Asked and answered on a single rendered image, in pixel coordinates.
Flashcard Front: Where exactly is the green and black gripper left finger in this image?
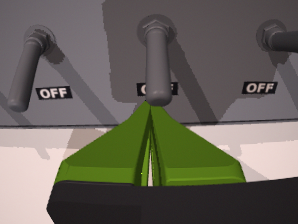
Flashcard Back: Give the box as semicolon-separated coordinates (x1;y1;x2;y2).
53;101;150;186

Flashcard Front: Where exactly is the grey switch panel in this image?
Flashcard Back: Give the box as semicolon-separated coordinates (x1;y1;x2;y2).
0;0;298;129

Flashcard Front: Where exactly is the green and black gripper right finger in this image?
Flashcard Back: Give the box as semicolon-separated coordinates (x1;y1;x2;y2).
150;105;246;186

